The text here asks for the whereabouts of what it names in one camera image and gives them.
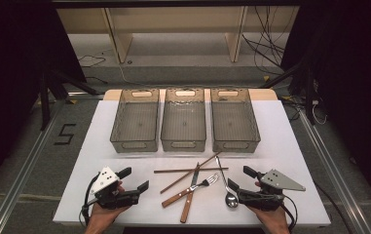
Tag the smoky clear plastic bin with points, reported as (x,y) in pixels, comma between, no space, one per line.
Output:
(183,126)
(134,126)
(235,126)

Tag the black tripod stand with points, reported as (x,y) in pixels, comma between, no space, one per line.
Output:
(45,104)
(308,94)

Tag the person's left hand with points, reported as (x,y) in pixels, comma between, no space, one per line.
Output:
(105,215)

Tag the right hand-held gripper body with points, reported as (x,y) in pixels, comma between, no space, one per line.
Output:
(280,182)

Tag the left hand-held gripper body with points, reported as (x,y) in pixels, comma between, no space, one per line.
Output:
(105,180)

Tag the black curtain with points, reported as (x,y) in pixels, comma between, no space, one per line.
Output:
(11,81)
(352,81)

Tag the beige wooden desk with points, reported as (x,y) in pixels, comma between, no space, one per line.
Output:
(173,19)

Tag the person's right hand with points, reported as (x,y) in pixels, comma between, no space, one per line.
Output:
(272,217)

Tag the aluminium floor rail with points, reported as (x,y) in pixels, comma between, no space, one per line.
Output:
(332,169)
(20,182)

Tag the metal spoon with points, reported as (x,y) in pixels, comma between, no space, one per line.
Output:
(231,200)

